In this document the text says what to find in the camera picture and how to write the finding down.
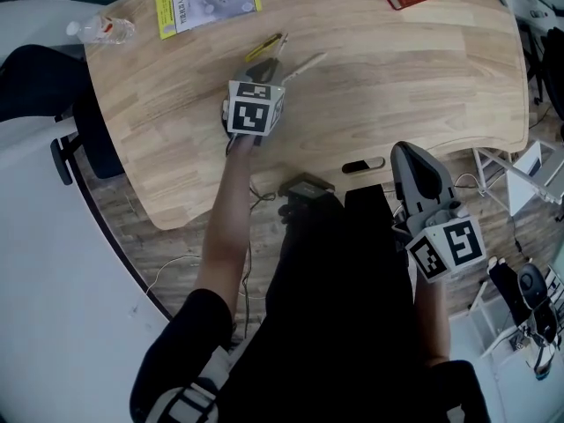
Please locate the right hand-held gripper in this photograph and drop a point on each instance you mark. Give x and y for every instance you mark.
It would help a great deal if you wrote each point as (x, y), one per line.
(445, 240)

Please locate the yellow and white book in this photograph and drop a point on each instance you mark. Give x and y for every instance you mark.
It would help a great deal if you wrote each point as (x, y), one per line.
(207, 0)

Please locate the person's black clothing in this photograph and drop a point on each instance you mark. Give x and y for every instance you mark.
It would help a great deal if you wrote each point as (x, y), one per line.
(335, 315)

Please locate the wooden desk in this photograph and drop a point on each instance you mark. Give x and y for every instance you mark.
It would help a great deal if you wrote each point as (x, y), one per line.
(374, 82)

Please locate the black equipment stand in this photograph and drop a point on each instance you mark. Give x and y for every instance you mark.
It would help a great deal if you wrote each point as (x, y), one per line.
(546, 51)

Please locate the black office chair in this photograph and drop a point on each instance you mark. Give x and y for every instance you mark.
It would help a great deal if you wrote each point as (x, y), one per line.
(39, 86)

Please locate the yellow utility knife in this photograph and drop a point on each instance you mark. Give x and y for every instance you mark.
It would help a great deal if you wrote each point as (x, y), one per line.
(263, 47)

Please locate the white pen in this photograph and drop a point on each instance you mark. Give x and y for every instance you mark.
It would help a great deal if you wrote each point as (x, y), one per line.
(305, 66)

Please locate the black and white swivel chair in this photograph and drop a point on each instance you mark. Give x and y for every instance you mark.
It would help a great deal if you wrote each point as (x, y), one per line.
(529, 298)

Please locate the person's left forearm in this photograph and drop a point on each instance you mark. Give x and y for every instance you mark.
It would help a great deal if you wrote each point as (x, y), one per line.
(229, 218)

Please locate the white curved table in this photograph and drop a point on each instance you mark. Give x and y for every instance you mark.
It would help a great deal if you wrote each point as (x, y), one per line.
(57, 289)

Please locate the white metal rack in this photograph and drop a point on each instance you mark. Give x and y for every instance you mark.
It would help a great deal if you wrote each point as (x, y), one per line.
(524, 174)

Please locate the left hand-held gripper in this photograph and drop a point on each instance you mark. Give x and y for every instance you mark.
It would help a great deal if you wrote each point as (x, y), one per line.
(251, 113)

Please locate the black box under desk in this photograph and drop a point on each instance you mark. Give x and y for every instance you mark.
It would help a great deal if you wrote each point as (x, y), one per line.
(306, 187)

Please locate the person's right forearm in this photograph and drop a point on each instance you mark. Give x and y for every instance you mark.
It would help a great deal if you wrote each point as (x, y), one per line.
(432, 320)

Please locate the slim grey pen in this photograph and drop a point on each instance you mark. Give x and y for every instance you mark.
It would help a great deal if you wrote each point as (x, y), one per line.
(283, 43)

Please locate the clear plastic water bottle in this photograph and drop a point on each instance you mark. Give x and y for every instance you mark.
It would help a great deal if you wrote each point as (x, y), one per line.
(103, 30)

